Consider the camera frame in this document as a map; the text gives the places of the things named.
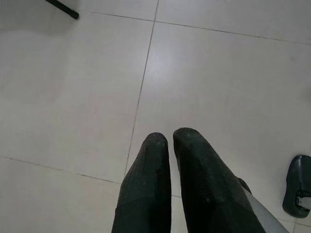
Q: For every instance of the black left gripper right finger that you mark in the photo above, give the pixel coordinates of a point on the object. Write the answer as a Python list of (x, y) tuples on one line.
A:
[(209, 189)]

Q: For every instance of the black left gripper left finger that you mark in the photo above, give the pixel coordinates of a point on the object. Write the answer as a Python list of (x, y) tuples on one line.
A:
[(145, 189)]

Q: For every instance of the black metal chair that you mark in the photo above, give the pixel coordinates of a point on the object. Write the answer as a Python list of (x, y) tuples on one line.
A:
[(63, 8)]

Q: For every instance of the black robot left foot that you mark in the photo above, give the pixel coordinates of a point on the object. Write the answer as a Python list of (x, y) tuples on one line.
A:
[(294, 179)]

